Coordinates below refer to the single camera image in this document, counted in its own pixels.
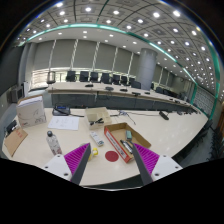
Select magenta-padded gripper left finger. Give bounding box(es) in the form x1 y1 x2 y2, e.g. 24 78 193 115
42 142 92 186

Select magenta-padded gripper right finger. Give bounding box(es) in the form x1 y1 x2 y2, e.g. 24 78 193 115
130 142 184 186

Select clear plastic water bottle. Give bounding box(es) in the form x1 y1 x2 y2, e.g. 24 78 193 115
45 130 64 156

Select white and yellow mug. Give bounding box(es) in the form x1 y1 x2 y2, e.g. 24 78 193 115
89 147 100 160

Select black and silver marker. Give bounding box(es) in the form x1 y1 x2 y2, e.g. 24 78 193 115
119 139 134 154

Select white remote control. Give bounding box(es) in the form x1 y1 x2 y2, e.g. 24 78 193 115
89 130 105 147

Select flat round red coaster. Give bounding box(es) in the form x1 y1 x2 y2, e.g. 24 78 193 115
104 150 120 163

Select white paper sheet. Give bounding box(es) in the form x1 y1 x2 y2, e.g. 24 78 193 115
47 115 81 131

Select cardboard box with red side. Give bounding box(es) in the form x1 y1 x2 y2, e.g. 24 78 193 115
103 122 152 164

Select black clip tool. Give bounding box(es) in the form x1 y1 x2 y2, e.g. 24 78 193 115
89 117 104 126

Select black microphone base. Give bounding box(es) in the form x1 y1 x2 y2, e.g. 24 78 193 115
158 110 170 121

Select black desk telephone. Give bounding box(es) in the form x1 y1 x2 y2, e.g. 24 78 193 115
52 105 72 117

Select small beige open box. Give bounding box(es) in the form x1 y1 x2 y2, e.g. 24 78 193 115
84 106 113 131

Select flat brown cardboard piece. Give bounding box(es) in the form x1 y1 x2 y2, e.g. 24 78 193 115
3 127 29 158

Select long curved conference desk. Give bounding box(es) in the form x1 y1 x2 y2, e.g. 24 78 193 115
46 81 201 114

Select row of black office chairs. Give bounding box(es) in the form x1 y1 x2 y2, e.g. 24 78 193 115
45 69 143 90

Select round ceiling lights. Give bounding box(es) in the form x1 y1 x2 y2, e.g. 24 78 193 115
24 1 218 98

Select thin gooseneck microphone cable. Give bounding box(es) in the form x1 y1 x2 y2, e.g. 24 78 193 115
116 109 137 126

